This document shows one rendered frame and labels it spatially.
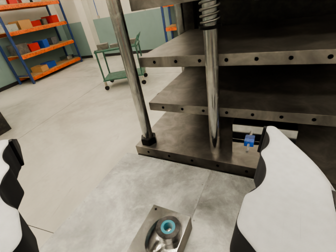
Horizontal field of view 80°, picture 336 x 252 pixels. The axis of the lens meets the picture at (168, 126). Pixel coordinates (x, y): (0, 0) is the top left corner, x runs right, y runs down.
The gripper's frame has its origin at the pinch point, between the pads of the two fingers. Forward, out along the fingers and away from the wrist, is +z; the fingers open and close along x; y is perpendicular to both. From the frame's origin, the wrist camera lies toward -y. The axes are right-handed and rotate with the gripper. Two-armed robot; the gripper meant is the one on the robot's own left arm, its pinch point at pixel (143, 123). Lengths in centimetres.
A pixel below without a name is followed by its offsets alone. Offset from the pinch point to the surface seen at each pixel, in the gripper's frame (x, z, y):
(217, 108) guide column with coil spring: 28, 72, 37
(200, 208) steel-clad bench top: 15, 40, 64
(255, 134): 45, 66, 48
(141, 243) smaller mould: -7, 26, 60
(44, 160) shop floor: -152, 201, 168
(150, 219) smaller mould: -4, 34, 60
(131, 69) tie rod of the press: -12, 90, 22
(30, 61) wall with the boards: -416, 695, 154
